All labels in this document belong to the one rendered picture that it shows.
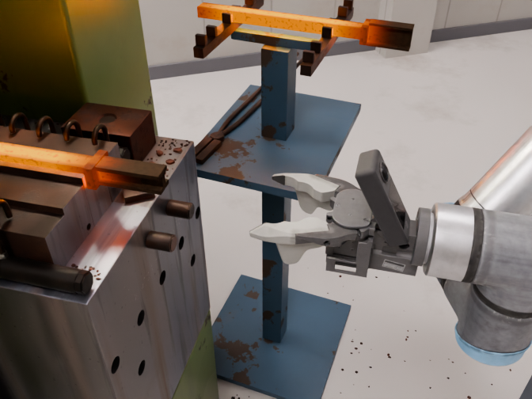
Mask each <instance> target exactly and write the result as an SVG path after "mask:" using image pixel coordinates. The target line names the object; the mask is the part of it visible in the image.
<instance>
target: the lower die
mask: <svg viewBox="0 0 532 399"><path fill-rule="evenodd" d="M15 131H16V132H15V133H10V130H9V127H3V126H0V142H2V143H12V144H17V145H22V146H32V147H38V148H44V149H49V150H58V151H64V152H70V153H75V154H84V155H90V156H94V155H95V153H96V152H98V150H107V151H108V156H109V157H114V158H121V157H120V150H119V146H118V143H117V142H109V141H103V140H97V142H98V144H97V145H96V146H94V145H93V144H92V139H87V138H81V137H75V136H70V140H69V141H64V138H63V135H59V134H53V133H47V132H42V136H41V137H37V136H36V131H31V130H25V129H20V128H15ZM121 190H122V188H114V187H109V186H104V185H100V186H99V187H98V189H97V190H92V189H88V188H87V185H86V179H85V176H84V174H83V173H73V172H68V171H62V170H57V169H48V168H43V167H38V166H32V165H23V164H17V163H12V162H7V161H0V200H5V201H6V202H7V203H8V204H9V207H10V209H11V211H12V214H13V217H12V218H7V217H6V215H5V212H4V211H3V208H2V206H0V240H1V242H2V245H3V247H4V249H5V250H6V251H7V253H8V254H9V255H10V256H14V257H21V258H26V259H30V260H38V261H42V262H46V263H50V264H58V265H62V266H66V264H67V262H68V261H69V260H70V258H71V257H72V256H73V255H74V253H75V252H76V251H77V249H78V248H79V246H80V245H81V244H82V243H83V241H84V240H85V239H86V237H87V236H88V235H89V233H90V232H91V230H92V229H93V228H94V227H95V225H96V224H97V222H98V221H99V220H100V218H101V217H102V215H103V214H104V213H105V212H106V211H107V209H108V208H109V206H110V205H111V204H112V202H113V201H114V199H115V198H116V197H117V196H118V195H119V193H120V192H121ZM89 223H90V225H91V227H90V229H89V230H87V225H88V224H89Z"/></svg>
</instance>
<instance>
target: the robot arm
mask: <svg viewBox="0 0 532 399"><path fill-rule="evenodd" d="M355 178H356V180H357V182H358V185H359V187H360V188H357V187H356V186H355V185H353V184H351V183H349V182H347V181H345V180H341V179H338V178H335V177H327V176H322V175H318V174H315V175H311V174H305V173H280V174H274V175H273V176H272V180H274V181H276V182H278V183H280V184H282V185H288V186H291V187H293V188H295V191H296V194H297V197H298V203H299V206H300V207H301V209H302V210H303V211H304V212H306V213H307V214H313V213H314V211H315V210H316V209H317V208H318V207H320V208H323V209H325V210H327V211H330V212H327V213H326V222H327V223H328V224H326V223H325V222H323V221H321V220H320V219H319V218H316V217H310V218H304V219H303V220H301V221H298V222H286V221H284V222H280V223H267V222H264V223H263V224H261V225H259V226H257V227H256V228H254V229H252V230H250V231H249V235H250V237H252V238H256V239H258V240H261V241H267V242H273V243H276V245H277V248H278V250H279V254H280V256H281V259H282V261H283V262H284V263H285V264H296V263H298V262H299V261H300V259H301V258H302V256H303V254H304V252H305V251H307V250H309V249H316V248H320V247H322V246H325V254H326V269H325V270H326V271H330V272H338V273H343V274H347V275H352V276H360V277H365V278H366V277H367V270H368V268H371V269H376V270H381V271H386V272H394V273H399V274H404V275H408V276H416V271H417V268H418V266H421V267H422V265H423V273H424V274H425V275H426V276H432V277H436V278H437V280H438V281H439V283H440V285H441V287H442V289H443V291H444V294H445V295H446V298H447V300H448V301H449V303H450V305H451V307H452V308H453V310H454V312H455V314H456V315H457V317H458V322H457V323H456V325H455V327H454V331H455V338H456V341H457V343H458V345H459V347H460V348H461V349H462V350H463V351H464V352H465V353H466V354H467V355H468V356H469V357H471V358H472V359H475V360H476V361H478V362H480V363H483V364H487V365H490V366H497V367H500V366H507V365H511V364H513V363H516V362H517V361H519V360H520V359H521V358H522V357H523V355H524V353H525V351H526V350H527V349H529V347H530V346H531V344H532V125H531V126H530V127H529V128H528V129H527V130H526V131H525V132H524V133H523V134H522V135H521V136H520V137H519V139H518V140H517V141H516V142H515V143H514V144H513V145H512V146H511V147H510V148H509V149H508V150H507V151H506V152H505V153H504V154H503V155H502V156H501V157H500V159H499V160H498V161H497V162H496V163H495V164H494V165H493V166H492V167H491V168H490V169H489V170H488V171H487V172H486V173H485V174H484V175H483V176H482V178H481V179H480V180H479V181H478V182H477V183H476V184H475V185H474V186H473V187H472V188H471V189H470V190H469V191H468V192H467V193H466V194H465V195H463V196H461V197H460V198H459V199H458V200H457V201H456V202H455V203H451V202H449V203H434V205H433V207H432V209H429V208H424V207H419V209H418V212H417V214H416V220H411V219H410V218H409V215H408V213H407V211H406V209H405V206H404V204H403V202H402V200H401V197H400V195H399V193H398V191H397V188H396V186H395V184H394V182H393V179H392V177H391V176H390V172H389V169H388V167H387V166H386V164H385V162H384V160H383V157H382V155H381V153H380V151H379V150H377V149H374V150H368V151H365V152H362V153H361V154H360V155H359V160H358V164H357V168H356V171H355ZM335 264H336V265H341V266H345V267H350V268H356V271H355V272H350V271H346V270H341V269H336V268H335Z"/></svg>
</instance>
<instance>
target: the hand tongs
mask: <svg viewBox="0 0 532 399"><path fill-rule="evenodd" d="M301 63H302V58H301V59H300V60H299V61H298V62H297V68H298V67H299V66H300V65H301ZM297 68H296V69H297ZM260 92H261V86H260V87H259V88H258V89H257V90H256V91H255V92H254V93H253V94H252V95H251V96H249V97H248V98H247V99H246V100H245V101H244V102H243V103H242V104H241V105H240V106H239V107H238V108H237V109H236V110H235V111H234V112H232V113H231V114H230V115H229V116H228V118H227V119H226V120H225V121H224V123H223V124H222V126H221V127H220V128H219V130H218V131H216V132H213V133H212V134H211V135H210V138H208V137H205V138H204V139H202V140H201V141H200V142H199V143H198V144H197V145H196V146H195V154H196V163H199V164H203V163H204V162H205V161H206V160H207V159H208V158H209V157H210V156H211V155H212V154H213V153H214V152H215V151H216V150H217V149H218V148H219V147H220V146H221V145H222V141H224V135H227V134H228V133H230V132H231V131H232V130H234V129H235V128H236V127H238V126H239V125H240V124H242V123H243V122H244V121H245V120H246V119H247V118H248V117H249V116H250V115H251V114H252V113H253V112H254V111H255V110H256V109H257V108H258V107H259V106H260V105H261V99H259V101H258V102H257V103H256V104H255V105H254V106H253V107H251V108H250V109H249V110H248V111H247V112H246V113H245V114H244V115H243V116H242V117H241V118H240V119H239V120H237V121H236V122H235V123H233V124H232V125H230V126H229V127H228V128H226V127H227V125H228V124H229V123H230V121H231V120H232V119H233V118H234V117H235V116H236V115H237V114H238V113H239V112H240V111H241V110H242V109H244V108H245V107H246V106H247V105H248V104H249V103H250V102H251V101H252V100H253V99H254V98H255V97H256V96H257V95H258V94H259V93H260Z"/></svg>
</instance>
